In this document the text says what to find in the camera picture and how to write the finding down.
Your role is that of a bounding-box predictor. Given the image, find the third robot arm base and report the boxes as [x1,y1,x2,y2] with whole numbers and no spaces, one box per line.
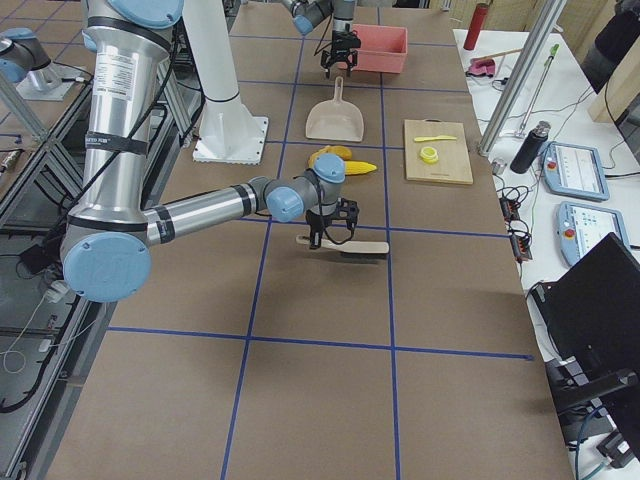
[1,27,86,101]

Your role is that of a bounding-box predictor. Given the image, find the yellow plastic knife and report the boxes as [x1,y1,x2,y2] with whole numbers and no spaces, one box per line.
[413,135,458,143]

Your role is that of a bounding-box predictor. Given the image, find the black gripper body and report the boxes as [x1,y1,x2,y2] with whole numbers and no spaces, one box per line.
[324,30,361,63]
[305,198,359,229]

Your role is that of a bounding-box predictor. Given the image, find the bamboo cutting board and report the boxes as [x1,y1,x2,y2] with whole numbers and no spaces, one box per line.
[404,119,473,185]

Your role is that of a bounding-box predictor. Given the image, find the far teach pendant tablet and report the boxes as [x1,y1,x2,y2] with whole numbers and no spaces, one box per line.
[540,141,610,202]

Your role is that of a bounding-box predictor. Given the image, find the beige hand brush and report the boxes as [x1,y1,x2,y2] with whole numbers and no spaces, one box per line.
[295,235,390,261]

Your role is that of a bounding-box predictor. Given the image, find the beige plastic dustpan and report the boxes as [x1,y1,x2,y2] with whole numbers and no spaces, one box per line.
[305,76,364,142]

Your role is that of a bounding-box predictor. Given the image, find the brown toy potato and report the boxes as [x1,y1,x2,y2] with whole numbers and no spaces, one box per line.
[318,145,353,161]

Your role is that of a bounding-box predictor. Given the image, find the yellow lemon slice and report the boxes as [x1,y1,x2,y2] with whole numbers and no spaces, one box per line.
[419,146,439,164]

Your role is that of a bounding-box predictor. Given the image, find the black water bottle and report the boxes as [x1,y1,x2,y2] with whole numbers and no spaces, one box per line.
[509,120,551,174]

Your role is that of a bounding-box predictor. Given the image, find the red water bottle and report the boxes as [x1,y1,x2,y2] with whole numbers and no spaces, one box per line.
[463,2,489,51]

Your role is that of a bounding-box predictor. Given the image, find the teach pendant tablet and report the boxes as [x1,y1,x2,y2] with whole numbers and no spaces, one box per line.
[556,202,630,266]
[540,141,610,202]

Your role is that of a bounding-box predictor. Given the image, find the aluminium frame post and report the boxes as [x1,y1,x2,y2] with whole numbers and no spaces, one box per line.
[477,0,567,157]

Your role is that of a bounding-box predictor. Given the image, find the pink cloth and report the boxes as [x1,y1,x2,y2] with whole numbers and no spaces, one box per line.
[466,57,496,78]

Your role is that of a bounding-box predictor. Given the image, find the near teach pendant tablet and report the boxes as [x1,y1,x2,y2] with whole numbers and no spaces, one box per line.
[556,202,630,266]

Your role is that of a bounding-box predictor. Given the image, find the black monitor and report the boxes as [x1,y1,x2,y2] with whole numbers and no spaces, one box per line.
[536,233,639,455]

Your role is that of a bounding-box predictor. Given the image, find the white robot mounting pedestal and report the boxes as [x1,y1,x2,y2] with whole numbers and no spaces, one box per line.
[183,0,269,165]

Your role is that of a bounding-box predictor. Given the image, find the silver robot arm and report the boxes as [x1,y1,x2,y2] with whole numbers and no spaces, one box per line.
[60,1,358,303]
[281,0,361,77]

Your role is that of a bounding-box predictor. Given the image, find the yellow toy corn cob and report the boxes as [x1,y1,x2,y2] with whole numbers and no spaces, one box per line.
[344,160,378,176]

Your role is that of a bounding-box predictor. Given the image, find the metal reacher grabber stick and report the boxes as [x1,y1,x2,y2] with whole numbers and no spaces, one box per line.
[514,43,559,139]

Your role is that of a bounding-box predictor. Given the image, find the pink plastic bin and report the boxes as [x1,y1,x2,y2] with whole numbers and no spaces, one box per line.
[353,24,408,74]

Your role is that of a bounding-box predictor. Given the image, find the wooden stick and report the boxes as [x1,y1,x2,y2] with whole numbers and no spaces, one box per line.
[471,48,523,63]

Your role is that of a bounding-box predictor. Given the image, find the small metal cup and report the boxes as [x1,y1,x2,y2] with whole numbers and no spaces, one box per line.
[491,158,507,176]

